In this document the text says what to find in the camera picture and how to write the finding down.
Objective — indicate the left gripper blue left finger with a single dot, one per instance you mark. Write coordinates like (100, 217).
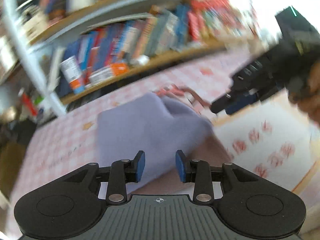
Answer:
(139, 164)

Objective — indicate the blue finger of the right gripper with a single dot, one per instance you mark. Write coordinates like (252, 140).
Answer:
(243, 102)
(226, 102)

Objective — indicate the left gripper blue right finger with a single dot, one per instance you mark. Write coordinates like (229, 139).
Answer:
(180, 160)

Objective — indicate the purple and mauve knit sweater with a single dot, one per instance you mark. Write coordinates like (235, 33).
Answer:
(159, 126)

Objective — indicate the person's right hand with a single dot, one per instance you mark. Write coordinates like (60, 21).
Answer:
(310, 104)

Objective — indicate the pink checkered cartoon tablecloth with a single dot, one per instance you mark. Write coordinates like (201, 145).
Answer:
(272, 137)

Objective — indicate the row of colourful books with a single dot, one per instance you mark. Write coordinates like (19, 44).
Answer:
(172, 27)

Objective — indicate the white charger plug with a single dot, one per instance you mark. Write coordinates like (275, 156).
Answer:
(141, 60)

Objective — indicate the lying usmile toothpaste box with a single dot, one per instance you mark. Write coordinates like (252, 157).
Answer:
(108, 72)

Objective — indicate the red tassel ornament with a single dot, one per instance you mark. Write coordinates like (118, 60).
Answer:
(29, 104)

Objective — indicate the upright usmile toothpaste box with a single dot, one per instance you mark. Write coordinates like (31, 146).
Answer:
(73, 74)

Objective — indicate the white wooden bookshelf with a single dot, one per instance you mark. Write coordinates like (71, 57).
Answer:
(38, 27)

